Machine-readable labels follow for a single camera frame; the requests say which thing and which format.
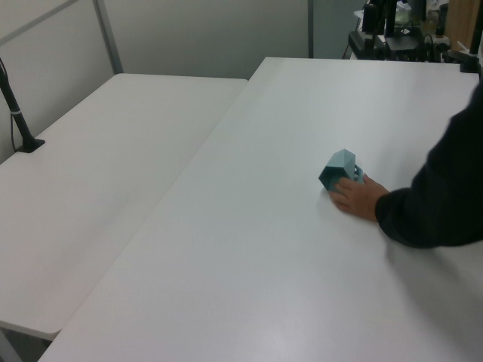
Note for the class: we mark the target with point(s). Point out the wooden board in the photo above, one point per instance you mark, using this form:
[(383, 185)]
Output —
[(458, 19)]

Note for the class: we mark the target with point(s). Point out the grey partition frame post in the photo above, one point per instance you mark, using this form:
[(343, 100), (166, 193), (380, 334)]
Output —
[(109, 37), (311, 28)]

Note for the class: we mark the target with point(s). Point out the black equipment box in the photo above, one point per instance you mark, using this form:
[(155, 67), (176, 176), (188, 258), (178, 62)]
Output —
[(403, 43)]

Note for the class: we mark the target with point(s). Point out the black cylindrical device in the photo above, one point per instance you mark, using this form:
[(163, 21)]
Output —
[(369, 19)]

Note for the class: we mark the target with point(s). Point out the black camera pole with base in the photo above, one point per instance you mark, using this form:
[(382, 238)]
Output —
[(19, 124)]

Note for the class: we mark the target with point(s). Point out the person's bare hand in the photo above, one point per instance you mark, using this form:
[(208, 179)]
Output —
[(358, 198)]

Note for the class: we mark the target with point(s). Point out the forearm in dark sleeve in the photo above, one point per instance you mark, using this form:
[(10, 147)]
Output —
[(437, 196)]

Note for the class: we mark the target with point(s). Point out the white side table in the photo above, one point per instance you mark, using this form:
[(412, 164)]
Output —
[(94, 158)]

